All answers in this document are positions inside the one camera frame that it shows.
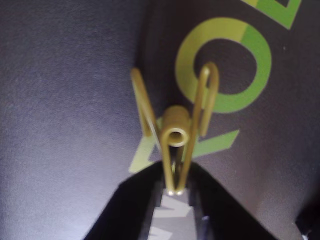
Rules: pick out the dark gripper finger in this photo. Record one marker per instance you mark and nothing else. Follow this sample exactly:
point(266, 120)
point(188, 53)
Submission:
point(130, 200)

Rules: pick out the purple padded gripper finger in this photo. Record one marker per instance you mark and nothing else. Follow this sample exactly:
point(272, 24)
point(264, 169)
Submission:
point(237, 215)

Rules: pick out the grey mat with WOWROBO print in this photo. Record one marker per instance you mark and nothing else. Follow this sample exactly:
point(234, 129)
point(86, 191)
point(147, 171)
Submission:
point(62, 100)

